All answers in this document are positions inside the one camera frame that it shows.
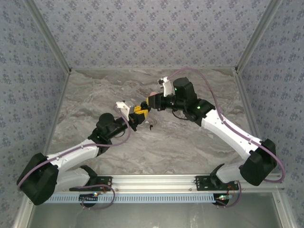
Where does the black controller board with LED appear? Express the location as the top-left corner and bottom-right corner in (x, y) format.
(213, 193), (235, 207)
(79, 192), (99, 208)

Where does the grey metal panel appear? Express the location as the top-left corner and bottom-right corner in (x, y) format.
(29, 203), (280, 228)

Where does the aluminium table side rail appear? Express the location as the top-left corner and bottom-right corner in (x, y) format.
(35, 67), (73, 176)
(234, 67), (272, 173)

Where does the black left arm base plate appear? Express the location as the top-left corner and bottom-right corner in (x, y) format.
(69, 175), (113, 192)

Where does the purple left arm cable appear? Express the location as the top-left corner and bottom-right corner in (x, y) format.
(16, 108), (132, 211)

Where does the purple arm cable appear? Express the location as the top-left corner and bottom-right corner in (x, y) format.
(16, 108), (132, 211)
(166, 67), (286, 209)

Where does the wide aluminium mounting rail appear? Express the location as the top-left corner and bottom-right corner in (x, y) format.
(25, 174), (285, 193)

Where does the slotted pale blue cable duct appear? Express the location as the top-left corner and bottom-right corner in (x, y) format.
(45, 193), (217, 204)

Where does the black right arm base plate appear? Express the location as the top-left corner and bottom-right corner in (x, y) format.
(195, 175), (240, 192)

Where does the slanted aluminium frame post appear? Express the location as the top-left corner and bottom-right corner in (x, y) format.
(235, 0), (284, 72)
(23, 0), (72, 72)

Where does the short aluminium frame post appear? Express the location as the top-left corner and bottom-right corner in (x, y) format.
(273, 191), (297, 228)
(13, 191), (36, 228)

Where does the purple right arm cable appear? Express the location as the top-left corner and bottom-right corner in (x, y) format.
(166, 67), (286, 209)

